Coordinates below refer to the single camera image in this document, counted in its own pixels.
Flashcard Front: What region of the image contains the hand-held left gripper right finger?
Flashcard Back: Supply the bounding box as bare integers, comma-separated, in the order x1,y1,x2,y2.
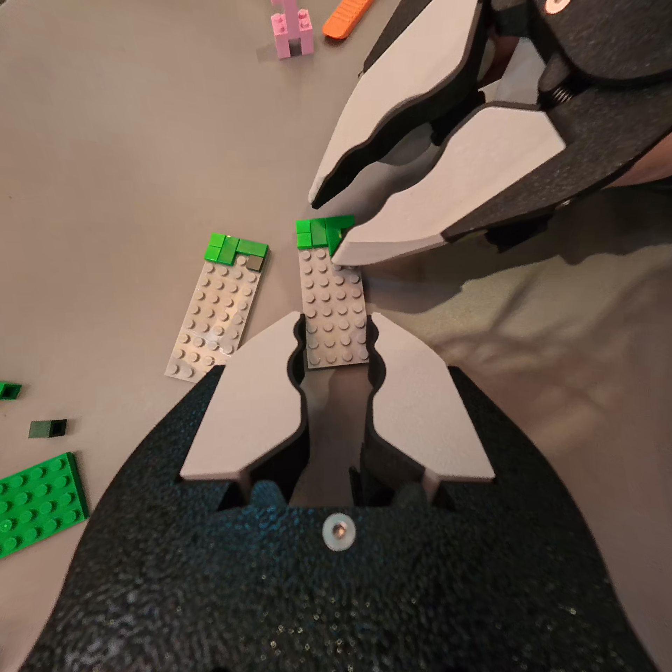
359,311,497,502

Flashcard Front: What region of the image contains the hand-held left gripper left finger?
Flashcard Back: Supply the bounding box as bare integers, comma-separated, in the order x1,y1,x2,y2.
180,311,309,502

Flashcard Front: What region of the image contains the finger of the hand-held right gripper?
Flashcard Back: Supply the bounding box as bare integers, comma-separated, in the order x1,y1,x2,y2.
309,0,486,208
330,102,569,267

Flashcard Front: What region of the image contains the grey plate with green tiles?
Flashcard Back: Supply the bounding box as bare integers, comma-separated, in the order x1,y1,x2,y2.
295,214,375,371

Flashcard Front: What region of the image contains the orange brick separator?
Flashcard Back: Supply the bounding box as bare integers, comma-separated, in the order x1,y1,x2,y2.
322,0,376,40

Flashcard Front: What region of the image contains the grey plate with olive tile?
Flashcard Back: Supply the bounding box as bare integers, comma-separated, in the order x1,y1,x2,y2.
164,232,270,380

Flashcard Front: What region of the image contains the pink brick figure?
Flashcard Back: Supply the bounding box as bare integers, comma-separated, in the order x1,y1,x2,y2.
269,0,316,60

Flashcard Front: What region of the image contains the large green studded plate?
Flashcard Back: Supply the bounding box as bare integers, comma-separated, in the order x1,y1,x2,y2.
0,451,90,560

